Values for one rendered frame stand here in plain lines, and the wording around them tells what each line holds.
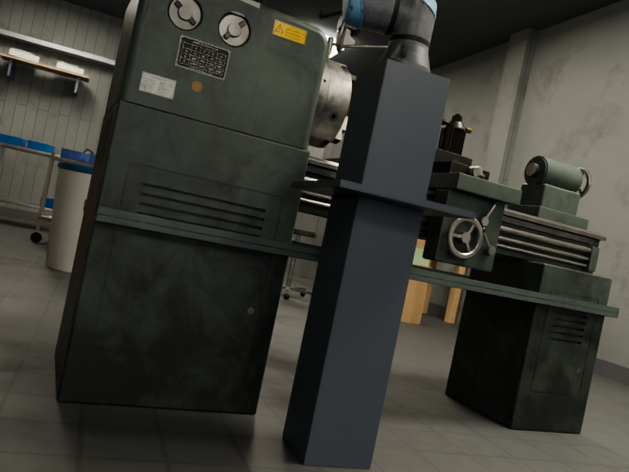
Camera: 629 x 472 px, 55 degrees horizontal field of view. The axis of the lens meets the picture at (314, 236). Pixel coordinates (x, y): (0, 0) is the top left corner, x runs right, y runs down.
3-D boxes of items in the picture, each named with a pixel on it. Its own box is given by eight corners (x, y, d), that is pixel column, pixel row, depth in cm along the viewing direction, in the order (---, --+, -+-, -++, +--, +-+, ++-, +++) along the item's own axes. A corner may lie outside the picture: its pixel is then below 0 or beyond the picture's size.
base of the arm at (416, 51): (439, 78, 167) (446, 43, 167) (391, 63, 162) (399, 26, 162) (412, 87, 181) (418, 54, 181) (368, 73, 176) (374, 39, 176)
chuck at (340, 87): (321, 134, 203) (335, 45, 206) (285, 148, 231) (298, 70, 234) (343, 140, 207) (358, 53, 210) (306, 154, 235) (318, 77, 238)
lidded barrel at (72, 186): (124, 272, 484) (142, 181, 484) (124, 282, 426) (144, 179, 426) (42, 258, 466) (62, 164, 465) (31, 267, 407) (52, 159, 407)
